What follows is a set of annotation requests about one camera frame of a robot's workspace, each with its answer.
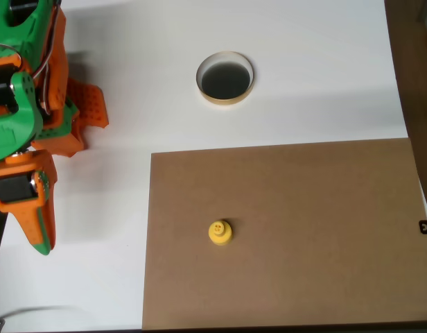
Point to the orange gripper black servo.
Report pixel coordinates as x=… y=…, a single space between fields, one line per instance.
x=16 y=188

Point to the small yellow figure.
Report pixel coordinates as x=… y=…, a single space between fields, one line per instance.
x=220 y=234

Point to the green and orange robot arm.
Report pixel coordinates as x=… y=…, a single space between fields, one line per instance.
x=23 y=38

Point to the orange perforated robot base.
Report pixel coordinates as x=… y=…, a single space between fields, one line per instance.
x=90 y=104

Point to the round shallow metal bowl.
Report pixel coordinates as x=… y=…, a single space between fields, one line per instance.
x=224 y=79

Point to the white sheet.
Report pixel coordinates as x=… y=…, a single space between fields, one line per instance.
x=234 y=121

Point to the brown fibreboard panel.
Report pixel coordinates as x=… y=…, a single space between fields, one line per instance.
x=283 y=239

